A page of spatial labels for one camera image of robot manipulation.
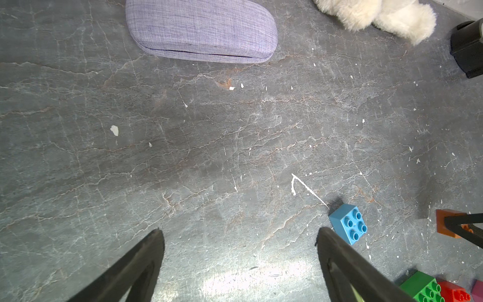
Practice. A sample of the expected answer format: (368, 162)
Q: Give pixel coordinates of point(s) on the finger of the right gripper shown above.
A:
(465, 226)

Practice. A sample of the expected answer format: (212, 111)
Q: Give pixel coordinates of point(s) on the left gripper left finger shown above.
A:
(134, 275)

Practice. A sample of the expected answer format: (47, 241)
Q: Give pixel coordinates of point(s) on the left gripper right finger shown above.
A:
(347, 273)

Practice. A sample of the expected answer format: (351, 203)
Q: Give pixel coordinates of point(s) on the orange lego brick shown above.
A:
(440, 227)

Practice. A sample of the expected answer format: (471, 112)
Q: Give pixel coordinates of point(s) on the blue lego brick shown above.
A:
(348, 223)

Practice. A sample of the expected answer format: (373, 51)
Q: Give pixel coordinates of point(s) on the red lego brick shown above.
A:
(451, 292)

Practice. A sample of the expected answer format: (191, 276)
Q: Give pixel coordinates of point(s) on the pink lego brick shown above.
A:
(477, 291)

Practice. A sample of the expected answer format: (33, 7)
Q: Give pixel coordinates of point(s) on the green lego brick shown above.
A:
(422, 288)

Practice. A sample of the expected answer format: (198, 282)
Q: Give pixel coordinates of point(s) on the black round clock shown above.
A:
(466, 47)

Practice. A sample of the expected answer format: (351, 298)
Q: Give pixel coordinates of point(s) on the white plush dog toy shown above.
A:
(410, 20)

